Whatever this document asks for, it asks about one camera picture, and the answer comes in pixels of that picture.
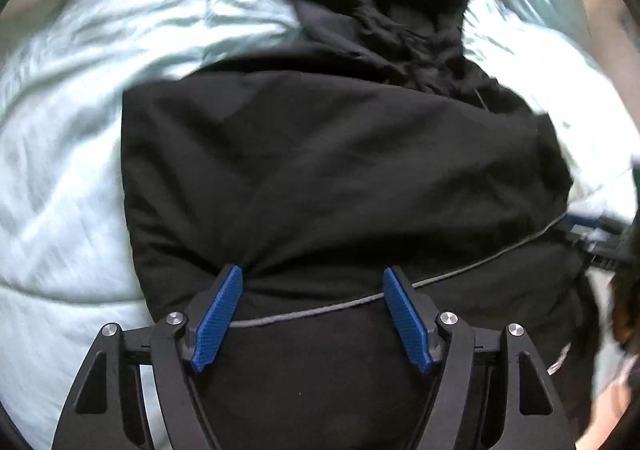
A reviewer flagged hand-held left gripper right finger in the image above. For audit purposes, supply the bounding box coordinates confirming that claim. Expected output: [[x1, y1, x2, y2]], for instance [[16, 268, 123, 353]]
[[383, 266, 577, 450]]

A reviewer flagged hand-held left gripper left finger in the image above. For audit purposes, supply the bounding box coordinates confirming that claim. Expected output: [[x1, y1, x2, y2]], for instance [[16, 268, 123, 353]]
[[51, 265, 244, 450]]

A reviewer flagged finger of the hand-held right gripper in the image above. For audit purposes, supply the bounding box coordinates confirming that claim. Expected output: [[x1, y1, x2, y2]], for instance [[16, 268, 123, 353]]
[[562, 214, 621, 267]]

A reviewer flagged black hooded jacket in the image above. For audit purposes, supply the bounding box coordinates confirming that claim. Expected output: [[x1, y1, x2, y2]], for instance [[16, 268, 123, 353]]
[[120, 0, 601, 450]]

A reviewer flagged light green bed sheet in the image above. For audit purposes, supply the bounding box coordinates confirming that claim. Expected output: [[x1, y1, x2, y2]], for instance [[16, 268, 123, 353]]
[[0, 0, 640, 450]]

